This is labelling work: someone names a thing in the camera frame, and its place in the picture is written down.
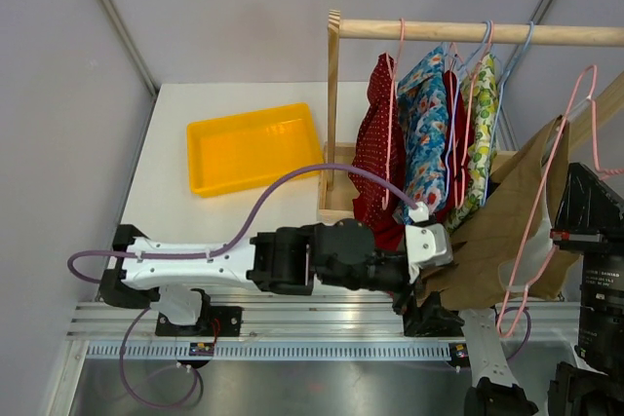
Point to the yellow plastic tray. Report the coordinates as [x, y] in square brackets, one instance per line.
[250, 150]

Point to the red polka dot skirt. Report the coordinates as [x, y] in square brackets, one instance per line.
[380, 150]

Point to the blue floral skirt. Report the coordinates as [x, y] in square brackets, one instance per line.
[424, 120]

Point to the plain red skirt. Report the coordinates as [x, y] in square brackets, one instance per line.
[389, 233]

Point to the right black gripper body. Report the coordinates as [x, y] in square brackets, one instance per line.
[591, 234]

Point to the wooden clothes rack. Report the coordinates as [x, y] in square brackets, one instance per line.
[337, 191]

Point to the pink hanger of red skirt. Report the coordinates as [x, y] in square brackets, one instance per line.
[482, 49]

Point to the blue hanger of lemon skirt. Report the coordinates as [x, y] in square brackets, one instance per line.
[505, 74]

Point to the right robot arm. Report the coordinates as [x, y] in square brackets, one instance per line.
[589, 383]

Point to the tan khaki skirt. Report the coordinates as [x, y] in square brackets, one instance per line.
[485, 245]

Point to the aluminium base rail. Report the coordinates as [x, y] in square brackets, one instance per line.
[328, 326]

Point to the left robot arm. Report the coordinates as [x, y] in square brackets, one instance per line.
[288, 261]

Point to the pink hanger of dotted skirt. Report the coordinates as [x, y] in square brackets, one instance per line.
[396, 94]

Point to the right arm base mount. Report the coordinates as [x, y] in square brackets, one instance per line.
[430, 319]

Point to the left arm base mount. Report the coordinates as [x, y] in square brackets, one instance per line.
[214, 321]

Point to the blue hanger of floral skirt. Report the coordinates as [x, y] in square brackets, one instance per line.
[453, 55]

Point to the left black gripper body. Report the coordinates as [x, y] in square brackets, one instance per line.
[383, 273]

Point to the lemon print skirt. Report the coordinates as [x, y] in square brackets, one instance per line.
[482, 95]

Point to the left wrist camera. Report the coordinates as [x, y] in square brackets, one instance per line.
[427, 241]

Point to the pink hanger of tan skirt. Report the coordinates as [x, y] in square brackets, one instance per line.
[540, 200]

